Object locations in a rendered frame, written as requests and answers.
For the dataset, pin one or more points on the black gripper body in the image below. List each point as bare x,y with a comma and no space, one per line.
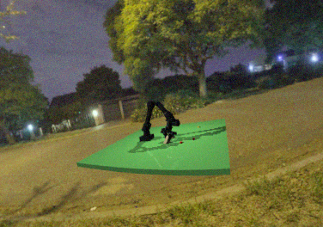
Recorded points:
170,131

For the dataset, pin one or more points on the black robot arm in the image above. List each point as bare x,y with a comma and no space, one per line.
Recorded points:
170,119

